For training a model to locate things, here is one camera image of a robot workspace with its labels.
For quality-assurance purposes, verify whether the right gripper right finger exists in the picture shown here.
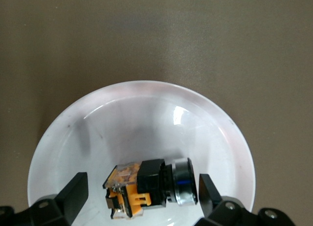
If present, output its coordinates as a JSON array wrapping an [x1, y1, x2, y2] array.
[[195, 174, 298, 226]]

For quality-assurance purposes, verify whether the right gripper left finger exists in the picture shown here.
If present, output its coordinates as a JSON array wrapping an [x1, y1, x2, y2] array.
[[0, 172, 89, 226]]

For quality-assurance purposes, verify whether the orange push button switch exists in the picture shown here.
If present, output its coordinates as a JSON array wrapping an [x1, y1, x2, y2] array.
[[102, 157, 198, 221]]

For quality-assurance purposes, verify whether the pale pink round plate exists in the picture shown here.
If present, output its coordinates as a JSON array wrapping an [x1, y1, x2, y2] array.
[[27, 80, 256, 226]]

